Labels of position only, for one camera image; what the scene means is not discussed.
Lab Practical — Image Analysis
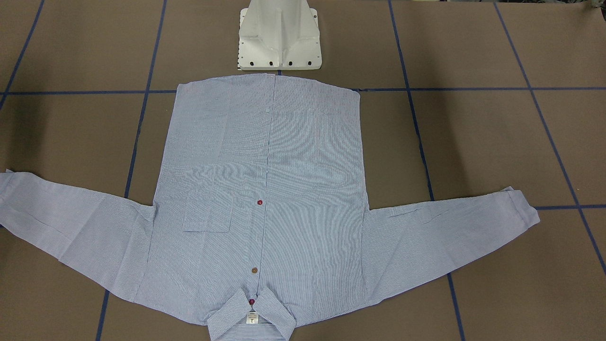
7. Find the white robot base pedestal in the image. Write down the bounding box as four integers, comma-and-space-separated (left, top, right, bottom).
237, 0, 322, 71

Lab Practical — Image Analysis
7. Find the light blue striped shirt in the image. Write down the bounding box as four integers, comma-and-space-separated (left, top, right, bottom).
1, 74, 540, 341

